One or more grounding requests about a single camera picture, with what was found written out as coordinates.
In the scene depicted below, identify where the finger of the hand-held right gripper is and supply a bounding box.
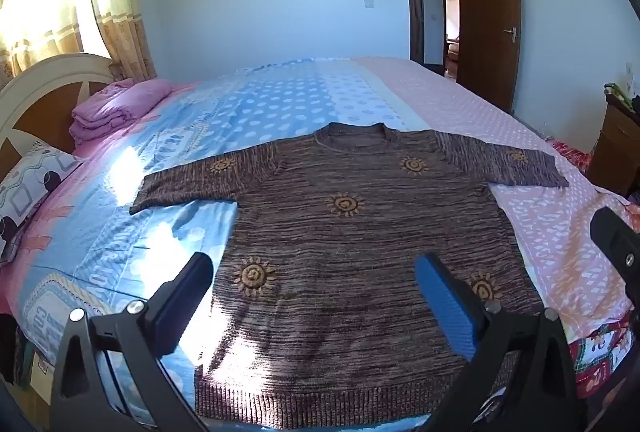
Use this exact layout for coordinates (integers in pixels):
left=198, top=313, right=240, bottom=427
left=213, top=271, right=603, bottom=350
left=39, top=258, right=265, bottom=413
left=589, top=207, right=640, bottom=309

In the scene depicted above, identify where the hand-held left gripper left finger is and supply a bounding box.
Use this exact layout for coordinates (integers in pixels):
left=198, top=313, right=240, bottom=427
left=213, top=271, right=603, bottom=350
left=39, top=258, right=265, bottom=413
left=49, top=252, right=216, bottom=432

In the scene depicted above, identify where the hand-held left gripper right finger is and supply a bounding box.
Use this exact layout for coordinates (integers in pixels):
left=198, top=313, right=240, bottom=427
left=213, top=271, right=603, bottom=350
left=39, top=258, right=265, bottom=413
left=415, top=253, right=589, bottom=432

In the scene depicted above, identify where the brown knit sweater sun pattern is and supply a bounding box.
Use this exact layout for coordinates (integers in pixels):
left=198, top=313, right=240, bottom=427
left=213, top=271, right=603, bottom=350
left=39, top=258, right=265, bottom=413
left=129, top=122, right=570, bottom=431

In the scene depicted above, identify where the wooden cabinet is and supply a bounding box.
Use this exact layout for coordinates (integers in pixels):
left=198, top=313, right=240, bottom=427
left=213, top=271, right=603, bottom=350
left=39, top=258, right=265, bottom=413
left=585, top=91, right=640, bottom=199

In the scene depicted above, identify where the dark cloth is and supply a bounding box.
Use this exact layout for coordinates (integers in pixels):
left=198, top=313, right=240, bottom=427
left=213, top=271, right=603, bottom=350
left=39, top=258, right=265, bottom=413
left=0, top=311, right=37, bottom=389

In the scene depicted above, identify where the patterned pillow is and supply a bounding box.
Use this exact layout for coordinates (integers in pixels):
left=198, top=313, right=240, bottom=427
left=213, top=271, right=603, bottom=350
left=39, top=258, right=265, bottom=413
left=0, top=140, right=84, bottom=264

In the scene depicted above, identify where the folded pink blanket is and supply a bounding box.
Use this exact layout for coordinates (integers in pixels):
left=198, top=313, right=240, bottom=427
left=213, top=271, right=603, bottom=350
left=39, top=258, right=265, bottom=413
left=70, top=78, right=174, bottom=146

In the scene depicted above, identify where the blue and pink bed sheet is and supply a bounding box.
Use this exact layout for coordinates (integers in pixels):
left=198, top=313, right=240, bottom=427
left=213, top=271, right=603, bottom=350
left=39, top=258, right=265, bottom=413
left=10, top=56, right=636, bottom=432

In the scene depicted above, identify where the brown wooden door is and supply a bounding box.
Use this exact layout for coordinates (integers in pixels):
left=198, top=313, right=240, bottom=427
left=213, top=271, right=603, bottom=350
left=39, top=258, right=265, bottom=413
left=455, top=0, right=519, bottom=114

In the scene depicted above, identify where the white and wood headboard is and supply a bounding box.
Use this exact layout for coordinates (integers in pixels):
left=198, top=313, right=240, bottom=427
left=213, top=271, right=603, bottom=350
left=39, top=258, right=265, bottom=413
left=0, top=53, right=119, bottom=185

